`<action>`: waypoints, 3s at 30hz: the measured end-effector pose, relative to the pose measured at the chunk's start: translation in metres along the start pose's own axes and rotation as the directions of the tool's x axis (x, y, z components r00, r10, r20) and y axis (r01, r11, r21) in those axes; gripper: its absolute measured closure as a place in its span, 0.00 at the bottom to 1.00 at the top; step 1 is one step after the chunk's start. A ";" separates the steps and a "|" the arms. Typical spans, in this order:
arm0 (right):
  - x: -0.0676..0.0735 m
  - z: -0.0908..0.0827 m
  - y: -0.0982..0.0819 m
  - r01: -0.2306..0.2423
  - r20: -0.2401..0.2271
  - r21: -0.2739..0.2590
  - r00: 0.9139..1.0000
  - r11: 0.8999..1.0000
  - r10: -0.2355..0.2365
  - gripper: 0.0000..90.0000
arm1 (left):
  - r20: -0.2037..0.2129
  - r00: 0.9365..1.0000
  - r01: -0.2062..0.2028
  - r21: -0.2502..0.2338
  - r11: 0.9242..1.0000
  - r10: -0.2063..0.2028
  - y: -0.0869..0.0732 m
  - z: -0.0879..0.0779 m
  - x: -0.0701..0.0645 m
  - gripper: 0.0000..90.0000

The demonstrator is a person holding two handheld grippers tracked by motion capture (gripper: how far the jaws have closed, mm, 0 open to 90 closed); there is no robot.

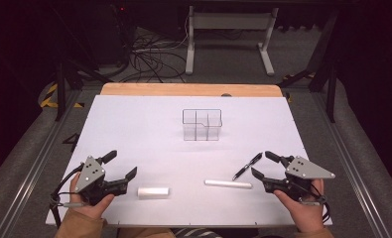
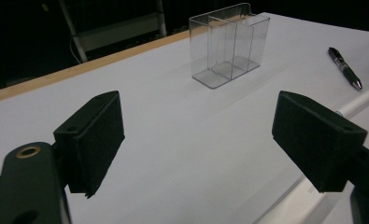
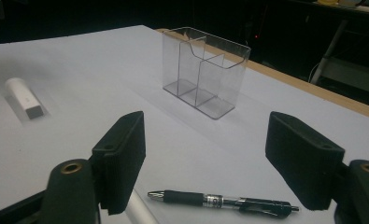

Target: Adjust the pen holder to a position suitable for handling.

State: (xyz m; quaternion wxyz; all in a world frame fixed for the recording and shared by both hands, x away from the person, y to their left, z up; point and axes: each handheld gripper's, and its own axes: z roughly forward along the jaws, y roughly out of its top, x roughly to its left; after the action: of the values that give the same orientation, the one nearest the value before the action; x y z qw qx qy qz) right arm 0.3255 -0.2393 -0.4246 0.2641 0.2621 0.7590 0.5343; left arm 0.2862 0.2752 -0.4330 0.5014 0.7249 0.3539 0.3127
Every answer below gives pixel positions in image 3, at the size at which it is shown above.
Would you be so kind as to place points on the black gel pen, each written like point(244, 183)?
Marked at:
point(185, 197)

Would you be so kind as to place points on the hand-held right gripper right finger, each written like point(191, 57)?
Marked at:
point(303, 158)

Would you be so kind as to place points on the white table sheet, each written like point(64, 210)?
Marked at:
point(204, 149)

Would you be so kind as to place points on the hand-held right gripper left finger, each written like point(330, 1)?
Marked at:
point(120, 161)

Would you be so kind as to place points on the white cylindrical tube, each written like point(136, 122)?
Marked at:
point(23, 96)

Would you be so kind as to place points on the clear acrylic pen holder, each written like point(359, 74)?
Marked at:
point(210, 106)

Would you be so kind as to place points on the white pen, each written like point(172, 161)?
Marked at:
point(140, 210)

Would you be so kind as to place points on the white metal frame stand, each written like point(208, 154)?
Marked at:
point(353, 73)

